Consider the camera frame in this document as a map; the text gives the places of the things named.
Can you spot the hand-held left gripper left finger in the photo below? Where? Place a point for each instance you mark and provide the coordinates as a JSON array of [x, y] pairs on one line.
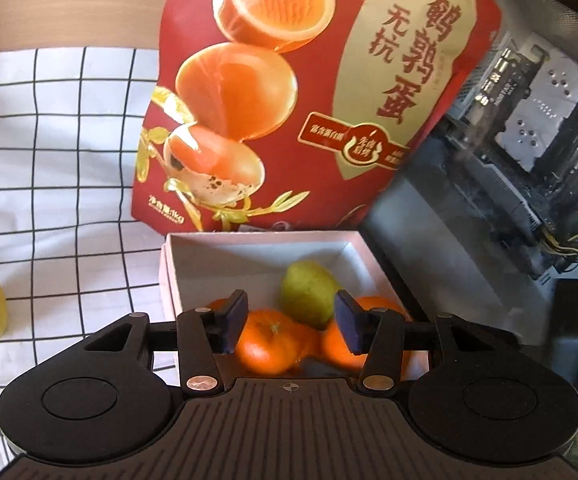
[[233, 324]]

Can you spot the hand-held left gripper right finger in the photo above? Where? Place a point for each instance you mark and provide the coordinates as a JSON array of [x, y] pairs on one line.
[[349, 326]]

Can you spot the mandarin orange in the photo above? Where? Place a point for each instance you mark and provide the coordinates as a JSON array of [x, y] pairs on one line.
[[218, 304], [334, 347], [381, 303], [269, 345]]

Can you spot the green pear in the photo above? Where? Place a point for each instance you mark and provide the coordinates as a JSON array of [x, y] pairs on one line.
[[306, 292]]

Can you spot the white cardboard box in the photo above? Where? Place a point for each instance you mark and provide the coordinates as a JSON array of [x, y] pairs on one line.
[[249, 260]]

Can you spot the black computer case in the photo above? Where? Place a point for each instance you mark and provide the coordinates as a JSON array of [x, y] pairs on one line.
[[509, 160]]

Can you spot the white black checked cloth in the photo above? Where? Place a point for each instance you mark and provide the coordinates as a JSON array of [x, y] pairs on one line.
[[59, 160]]

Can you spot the red printed snack bag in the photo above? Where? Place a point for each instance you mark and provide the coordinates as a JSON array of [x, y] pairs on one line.
[[294, 85]]

